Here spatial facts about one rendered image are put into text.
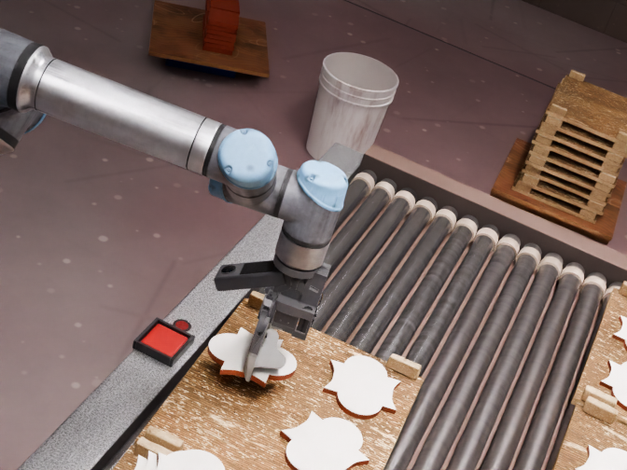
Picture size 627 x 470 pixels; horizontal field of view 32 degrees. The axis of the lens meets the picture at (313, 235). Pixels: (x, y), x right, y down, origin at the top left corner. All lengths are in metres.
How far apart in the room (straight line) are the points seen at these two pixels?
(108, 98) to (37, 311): 1.84
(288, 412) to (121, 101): 0.59
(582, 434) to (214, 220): 2.07
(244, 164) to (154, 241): 2.20
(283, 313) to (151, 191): 2.21
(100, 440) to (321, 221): 0.47
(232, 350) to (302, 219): 0.29
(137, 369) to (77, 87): 0.52
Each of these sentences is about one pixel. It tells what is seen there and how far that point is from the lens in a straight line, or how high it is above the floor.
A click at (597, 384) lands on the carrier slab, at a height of 0.94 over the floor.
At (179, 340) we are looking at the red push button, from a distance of 1.83.
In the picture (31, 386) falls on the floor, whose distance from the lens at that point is 3.03.
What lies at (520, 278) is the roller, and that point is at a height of 0.92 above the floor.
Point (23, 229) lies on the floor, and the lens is 3.55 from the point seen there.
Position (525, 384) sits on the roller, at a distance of 2.01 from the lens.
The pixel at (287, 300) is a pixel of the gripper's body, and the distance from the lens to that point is 1.64.
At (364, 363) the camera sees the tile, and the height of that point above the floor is 0.95.
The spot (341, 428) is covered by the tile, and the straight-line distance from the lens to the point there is 1.73.
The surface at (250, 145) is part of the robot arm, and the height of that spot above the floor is 1.42.
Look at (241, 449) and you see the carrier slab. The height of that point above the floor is 0.94.
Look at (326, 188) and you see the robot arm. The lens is 1.52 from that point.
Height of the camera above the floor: 2.14
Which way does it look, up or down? 34 degrees down
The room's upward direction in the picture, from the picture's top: 17 degrees clockwise
